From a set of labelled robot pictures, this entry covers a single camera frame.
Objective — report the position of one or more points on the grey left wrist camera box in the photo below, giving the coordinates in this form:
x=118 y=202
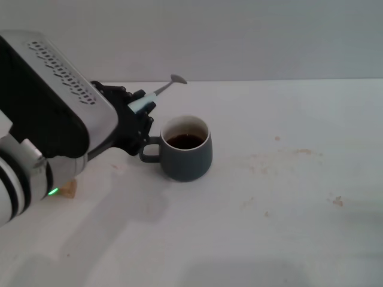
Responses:
x=45 y=98

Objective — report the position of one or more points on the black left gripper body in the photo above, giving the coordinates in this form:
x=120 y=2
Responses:
x=125 y=125

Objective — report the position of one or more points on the dark grey ceramic mug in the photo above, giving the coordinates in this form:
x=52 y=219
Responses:
x=187 y=164

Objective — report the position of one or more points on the light wooden block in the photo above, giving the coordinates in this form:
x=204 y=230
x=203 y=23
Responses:
x=70 y=189

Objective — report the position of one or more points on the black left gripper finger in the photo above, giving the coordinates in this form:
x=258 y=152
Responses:
x=139 y=94
x=146 y=125

